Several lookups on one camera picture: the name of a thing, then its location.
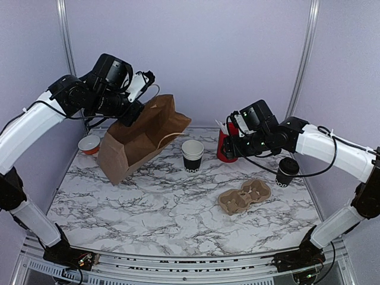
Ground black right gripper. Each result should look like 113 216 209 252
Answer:
220 130 271 160

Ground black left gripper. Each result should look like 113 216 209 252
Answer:
89 86 144 125

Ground black plastic cup lid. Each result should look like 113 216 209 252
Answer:
278 157 300 176

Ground brown paper bag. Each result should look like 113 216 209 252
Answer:
97 94 191 185

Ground single black paper cup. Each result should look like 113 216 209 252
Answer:
275 169 297 188

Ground brown cardboard cup carrier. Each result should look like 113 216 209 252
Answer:
218 179 271 216

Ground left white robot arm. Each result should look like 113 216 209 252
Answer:
1 53 155 270

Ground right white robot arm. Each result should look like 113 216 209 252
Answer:
223 100 379 266

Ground orange object behind left arm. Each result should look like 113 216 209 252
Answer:
78 135 100 155

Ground red cylindrical holder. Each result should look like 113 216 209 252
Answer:
217 122 239 163

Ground white wrapped stirrer packets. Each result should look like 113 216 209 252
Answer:
215 119 229 135

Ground stacked black paper cups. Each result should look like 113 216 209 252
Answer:
181 140 204 174

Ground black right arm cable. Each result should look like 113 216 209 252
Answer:
225 114 375 178

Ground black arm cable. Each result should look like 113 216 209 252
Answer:
29 99 113 131
225 114 375 178

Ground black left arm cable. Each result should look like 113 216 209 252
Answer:
29 99 113 131

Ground aluminium frame post left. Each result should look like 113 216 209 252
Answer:
56 0 77 75

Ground aluminium frame post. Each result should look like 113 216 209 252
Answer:
56 0 77 75
285 0 320 118

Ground aluminium frame post right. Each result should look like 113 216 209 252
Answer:
285 0 320 118

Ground aluminium front rail base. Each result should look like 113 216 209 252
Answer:
10 236 358 284

